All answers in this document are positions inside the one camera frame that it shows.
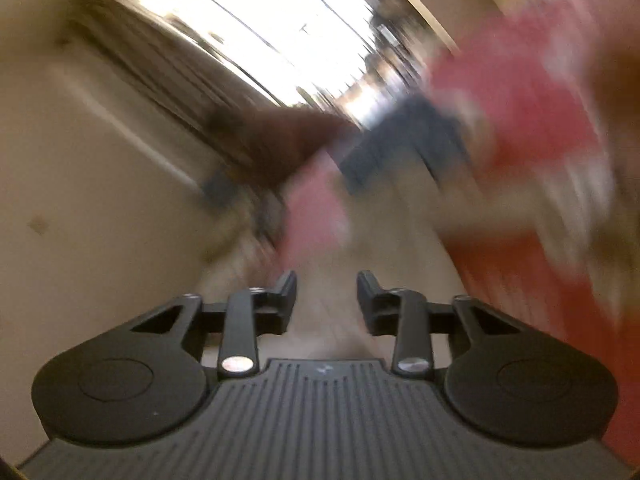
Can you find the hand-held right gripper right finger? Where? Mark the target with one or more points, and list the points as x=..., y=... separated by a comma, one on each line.
x=366, y=292

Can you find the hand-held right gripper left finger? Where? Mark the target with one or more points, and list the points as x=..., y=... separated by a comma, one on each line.
x=287, y=292

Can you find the white sweatshirt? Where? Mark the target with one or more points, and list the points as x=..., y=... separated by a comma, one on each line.
x=390, y=240

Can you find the blue garment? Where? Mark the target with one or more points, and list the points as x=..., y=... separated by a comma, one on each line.
x=400, y=145

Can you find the red floral blanket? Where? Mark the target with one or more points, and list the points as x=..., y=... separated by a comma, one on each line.
x=500, y=85

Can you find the window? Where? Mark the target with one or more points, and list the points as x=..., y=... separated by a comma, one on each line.
x=275, y=10

